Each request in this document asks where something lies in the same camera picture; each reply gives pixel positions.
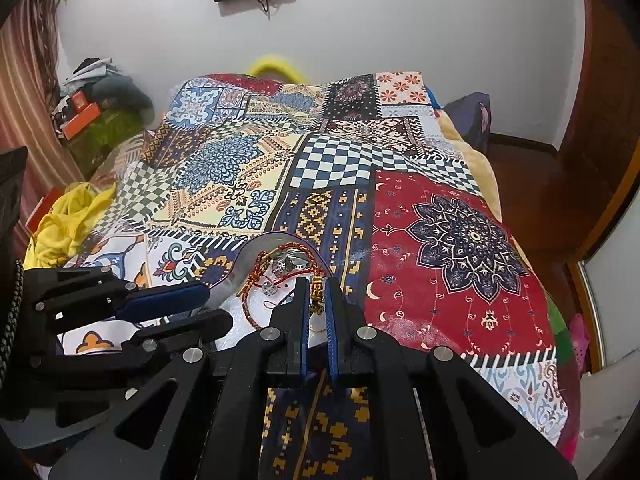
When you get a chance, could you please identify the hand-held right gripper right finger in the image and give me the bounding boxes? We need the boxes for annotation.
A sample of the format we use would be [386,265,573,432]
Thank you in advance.
[324,276,581,480]

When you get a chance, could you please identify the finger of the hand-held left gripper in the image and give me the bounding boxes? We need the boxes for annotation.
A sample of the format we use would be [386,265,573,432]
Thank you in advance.
[29,309,234,378]
[24,266,211,322]

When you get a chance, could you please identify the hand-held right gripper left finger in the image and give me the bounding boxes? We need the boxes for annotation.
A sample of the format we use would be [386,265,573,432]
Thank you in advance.
[47,276,311,480]

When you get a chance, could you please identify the gold bead bracelet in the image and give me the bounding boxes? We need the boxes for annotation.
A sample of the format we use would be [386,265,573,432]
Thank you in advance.
[307,274,329,319]

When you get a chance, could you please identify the red string bracelet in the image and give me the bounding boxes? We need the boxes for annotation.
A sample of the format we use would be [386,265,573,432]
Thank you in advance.
[254,242,327,312]

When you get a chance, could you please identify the brown cord bracelet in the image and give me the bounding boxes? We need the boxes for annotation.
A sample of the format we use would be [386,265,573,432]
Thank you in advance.
[236,250,274,332]

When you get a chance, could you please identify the heart-shaped purple tin box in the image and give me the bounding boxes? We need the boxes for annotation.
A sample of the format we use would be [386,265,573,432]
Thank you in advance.
[209,231,346,347]

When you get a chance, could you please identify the red box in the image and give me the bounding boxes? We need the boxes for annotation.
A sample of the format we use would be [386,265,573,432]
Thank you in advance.
[25,187,62,234]

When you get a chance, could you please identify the yellow cloth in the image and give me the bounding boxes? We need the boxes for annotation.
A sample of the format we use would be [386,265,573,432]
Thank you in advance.
[22,182,119,269]

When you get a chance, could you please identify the orange box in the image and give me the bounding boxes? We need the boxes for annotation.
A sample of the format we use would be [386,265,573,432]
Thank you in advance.
[60,102,104,139]

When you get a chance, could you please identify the striped brown curtain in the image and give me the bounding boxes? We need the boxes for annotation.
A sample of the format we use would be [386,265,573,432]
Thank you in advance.
[0,0,77,247]

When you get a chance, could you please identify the patchwork printed blanket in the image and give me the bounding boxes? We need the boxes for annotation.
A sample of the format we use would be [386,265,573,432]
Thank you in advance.
[47,71,572,480]

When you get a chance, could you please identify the pile of clothes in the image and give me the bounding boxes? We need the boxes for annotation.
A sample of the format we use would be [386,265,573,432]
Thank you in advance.
[52,57,154,172]

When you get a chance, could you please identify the beige fleece blanket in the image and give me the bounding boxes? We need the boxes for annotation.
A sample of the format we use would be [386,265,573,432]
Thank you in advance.
[436,105,504,222]

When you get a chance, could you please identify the green cloth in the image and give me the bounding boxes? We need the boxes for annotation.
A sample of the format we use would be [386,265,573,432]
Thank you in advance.
[547,295,577,367]

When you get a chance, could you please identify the pink plastic item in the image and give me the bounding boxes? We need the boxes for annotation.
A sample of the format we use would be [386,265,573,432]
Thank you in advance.
[570,312,594,362]

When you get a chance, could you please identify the dark blue pillow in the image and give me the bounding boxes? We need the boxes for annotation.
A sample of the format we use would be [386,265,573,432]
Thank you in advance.
[442,91,494,157]

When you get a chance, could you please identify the yellow plush pillow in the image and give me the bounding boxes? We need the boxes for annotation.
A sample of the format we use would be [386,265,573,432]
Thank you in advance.
[248,54,307,84]

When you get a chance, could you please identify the white sliding wardrobe door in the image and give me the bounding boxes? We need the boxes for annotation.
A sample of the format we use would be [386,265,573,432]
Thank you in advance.
[582,240,640,368]

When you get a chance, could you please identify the brown wooden door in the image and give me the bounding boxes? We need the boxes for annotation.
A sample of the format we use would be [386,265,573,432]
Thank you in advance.
[552,0,640,261]

